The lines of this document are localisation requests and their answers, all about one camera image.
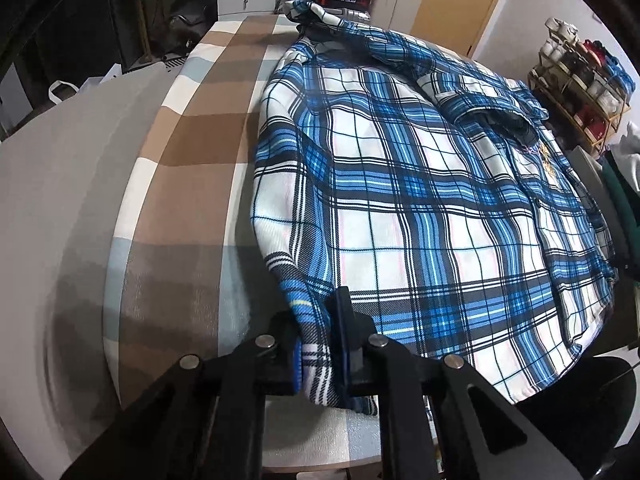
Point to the checkered brown blue bedsheet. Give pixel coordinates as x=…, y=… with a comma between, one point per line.
x=185, y=272

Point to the grey folded clothes pile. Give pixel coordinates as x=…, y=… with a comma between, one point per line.
x=618, y=202

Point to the blue white plaid shirt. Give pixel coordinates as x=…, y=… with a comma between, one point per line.
x=431, y=188

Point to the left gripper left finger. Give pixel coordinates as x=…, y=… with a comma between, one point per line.
x=202, y=419

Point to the wooden door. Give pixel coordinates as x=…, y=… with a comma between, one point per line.
x=454, y=24

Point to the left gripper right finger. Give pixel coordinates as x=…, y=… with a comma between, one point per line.
x=439, y=418

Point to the shoe rack with shoes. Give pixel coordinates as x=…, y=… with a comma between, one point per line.
x=585, y=86

